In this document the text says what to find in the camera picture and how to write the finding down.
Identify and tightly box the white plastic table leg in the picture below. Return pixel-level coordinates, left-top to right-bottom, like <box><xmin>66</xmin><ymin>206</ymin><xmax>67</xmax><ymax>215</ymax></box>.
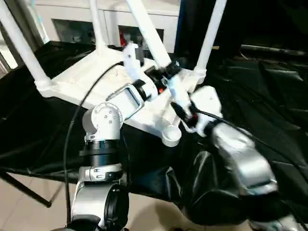
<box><xmin>126</xmin><ymin>0</ymin><xmax>195</xmax><ymax>114</ymax></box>
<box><xmin>89</xmin><ymin>0</ymin><xmax>109</xmax><ymax>51</ymax></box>
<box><xmin>0</xmin><ymin>0</ymin><xmax>52</xmax><ymax>92</ymax></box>
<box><xmin>194</xmin><ymin>0</ymin><xmax>227</xmax><ymax>77</ymax></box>

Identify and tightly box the white plastic table top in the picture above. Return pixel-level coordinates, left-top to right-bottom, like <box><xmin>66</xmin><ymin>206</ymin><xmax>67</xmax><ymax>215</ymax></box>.
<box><xmin>36</xmin><ymin>46</ymin><xmax>207</xmax><ymax>147</ymax></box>

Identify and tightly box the white glass-door cabinet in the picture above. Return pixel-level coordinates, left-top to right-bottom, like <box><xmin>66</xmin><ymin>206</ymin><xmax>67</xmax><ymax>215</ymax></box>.
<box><xmin>34</xmin><ymin>0</ymin><xmax>181</xmax><ymax>53</ymax></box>

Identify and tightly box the black work mat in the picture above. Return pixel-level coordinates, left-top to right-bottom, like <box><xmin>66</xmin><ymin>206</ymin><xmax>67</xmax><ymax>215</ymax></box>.
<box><xmin>0</xmin><ymin>41</ymin><xmax>308</xmax><ymax>227</ymax></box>

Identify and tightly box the grey curtain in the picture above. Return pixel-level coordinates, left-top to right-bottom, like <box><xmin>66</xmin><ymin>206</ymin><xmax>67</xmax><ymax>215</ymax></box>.
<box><xmin>10</xmin><ymin>0</ymin><xmax>46</xmax><ymax>49</ymax></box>

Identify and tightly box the black folding table stand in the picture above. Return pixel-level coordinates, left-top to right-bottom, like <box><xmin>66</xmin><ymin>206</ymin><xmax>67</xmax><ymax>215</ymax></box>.
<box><xmin>0</xmin><ymin>166</ymin><xmax>52</xmax><ymax>208</ymax></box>

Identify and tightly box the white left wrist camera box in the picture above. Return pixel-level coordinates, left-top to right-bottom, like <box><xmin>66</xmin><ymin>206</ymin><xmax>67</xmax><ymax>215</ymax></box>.
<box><xmin>123</xmin><ymin>42</ymin><xmax>145</xmax><ymax>77</ymax></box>

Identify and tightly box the silver metal rail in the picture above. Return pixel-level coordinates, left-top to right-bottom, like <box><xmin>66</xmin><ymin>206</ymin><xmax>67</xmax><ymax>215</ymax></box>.
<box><xmin>241</xmin><ymin>44</ymin><xmax>308</xmax><ymax>54</ymax></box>

